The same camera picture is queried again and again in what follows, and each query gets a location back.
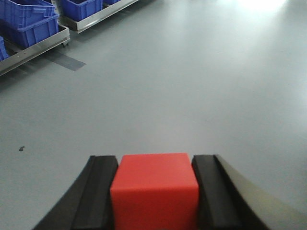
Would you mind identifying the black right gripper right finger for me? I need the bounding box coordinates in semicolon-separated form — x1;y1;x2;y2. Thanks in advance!
191;155;269;230

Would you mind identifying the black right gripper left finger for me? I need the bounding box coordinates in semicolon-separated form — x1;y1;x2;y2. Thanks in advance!
34;155;118;230

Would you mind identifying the grey floor tape patch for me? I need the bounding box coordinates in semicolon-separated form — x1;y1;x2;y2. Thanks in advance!
47;51;86;71

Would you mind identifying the steel cart near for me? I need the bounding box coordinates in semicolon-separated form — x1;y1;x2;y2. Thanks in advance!
0;25;71;76

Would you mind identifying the steel cart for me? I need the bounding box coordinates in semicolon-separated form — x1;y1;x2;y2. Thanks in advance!
0;25;71;76
60;0;138;34

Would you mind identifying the steel cart far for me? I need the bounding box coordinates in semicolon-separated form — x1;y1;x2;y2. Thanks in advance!
60;0;138;34

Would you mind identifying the blue stacked crate on cart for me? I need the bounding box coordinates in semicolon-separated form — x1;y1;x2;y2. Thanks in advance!
0;0;59;47

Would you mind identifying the blue crate on far cart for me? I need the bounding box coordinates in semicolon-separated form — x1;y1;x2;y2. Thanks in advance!
60;0;103;22

